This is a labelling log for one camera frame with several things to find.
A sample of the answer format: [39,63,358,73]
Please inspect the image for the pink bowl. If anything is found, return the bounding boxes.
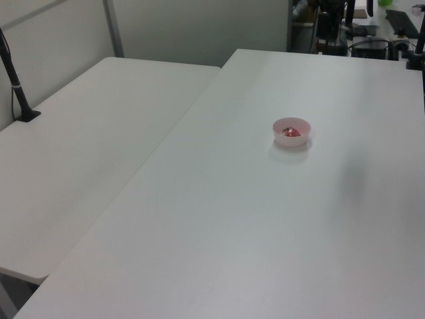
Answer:
[272,117,312,148]

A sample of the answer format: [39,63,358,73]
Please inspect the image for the white side table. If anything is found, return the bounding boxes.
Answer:
[0,56,222,286]

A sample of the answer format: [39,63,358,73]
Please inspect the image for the grey background shelf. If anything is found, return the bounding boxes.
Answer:
[287,0,320,53]

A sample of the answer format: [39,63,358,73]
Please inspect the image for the black electronics box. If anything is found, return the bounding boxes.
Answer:
[351,39,389,60]

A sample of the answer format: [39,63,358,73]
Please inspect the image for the black keyboard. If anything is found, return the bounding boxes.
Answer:
[384,9,420,38]

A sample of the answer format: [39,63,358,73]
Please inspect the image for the grey partition post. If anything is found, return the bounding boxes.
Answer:
[102,0,125,58]

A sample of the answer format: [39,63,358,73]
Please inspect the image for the black camera pole with base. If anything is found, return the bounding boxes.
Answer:
[0,27,42,123]

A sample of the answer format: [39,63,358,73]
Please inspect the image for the black clamp mount pole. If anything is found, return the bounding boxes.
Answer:
[405,13,425,70]

